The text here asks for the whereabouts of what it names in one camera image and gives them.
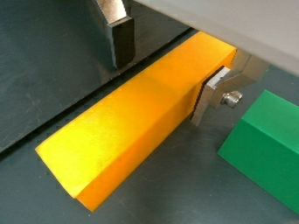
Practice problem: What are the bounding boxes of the green stepped arch block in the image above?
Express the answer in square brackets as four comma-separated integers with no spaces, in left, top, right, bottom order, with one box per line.
[219,91,299,214]

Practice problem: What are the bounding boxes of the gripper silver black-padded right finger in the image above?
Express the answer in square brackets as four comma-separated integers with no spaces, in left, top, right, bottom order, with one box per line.
[191,50,270,126]

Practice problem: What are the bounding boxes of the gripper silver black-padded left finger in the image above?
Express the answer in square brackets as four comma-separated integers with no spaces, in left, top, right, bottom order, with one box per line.
[95,0,137,68]

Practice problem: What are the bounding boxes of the yellow rectangular bar block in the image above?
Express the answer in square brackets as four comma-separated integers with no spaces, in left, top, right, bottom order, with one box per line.
[37,32,237,211]

